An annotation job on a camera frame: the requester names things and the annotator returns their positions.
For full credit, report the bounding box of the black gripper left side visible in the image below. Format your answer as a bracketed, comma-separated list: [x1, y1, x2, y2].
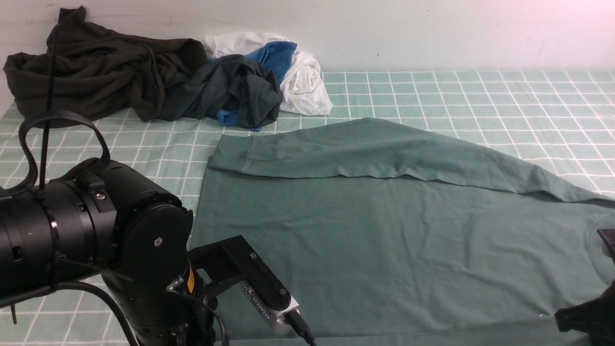
[103, 269, 217, 346]

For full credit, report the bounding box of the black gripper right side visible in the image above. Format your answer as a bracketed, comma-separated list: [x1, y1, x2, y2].
[555, 283, 615, 346]

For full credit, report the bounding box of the green long-sleeve top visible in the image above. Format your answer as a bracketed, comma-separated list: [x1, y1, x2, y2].
[191, 118, 614, 346]

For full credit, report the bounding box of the dark green crumpled garment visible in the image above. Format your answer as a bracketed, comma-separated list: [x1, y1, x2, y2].
[157, 55, 283, 129]

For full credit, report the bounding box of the dark brown crumpled garment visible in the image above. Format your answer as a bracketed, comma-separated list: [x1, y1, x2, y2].
[3, 6, 208, 121]

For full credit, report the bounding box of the white crumpled garment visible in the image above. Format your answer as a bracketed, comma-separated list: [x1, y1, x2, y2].
[203, 31, 332, 116]

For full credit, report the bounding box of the blue crumpled garment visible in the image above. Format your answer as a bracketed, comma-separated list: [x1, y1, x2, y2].
[209, 41, 296, 132]

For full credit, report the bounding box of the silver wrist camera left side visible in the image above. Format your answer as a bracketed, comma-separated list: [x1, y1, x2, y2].
[188, 235, 301, 336]

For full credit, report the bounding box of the black camera cable left side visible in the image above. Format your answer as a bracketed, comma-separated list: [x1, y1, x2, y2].
[0, 111, 318, 346]

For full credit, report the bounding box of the black cable tie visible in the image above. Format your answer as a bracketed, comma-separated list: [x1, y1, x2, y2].
[38, 24, 60, 191]

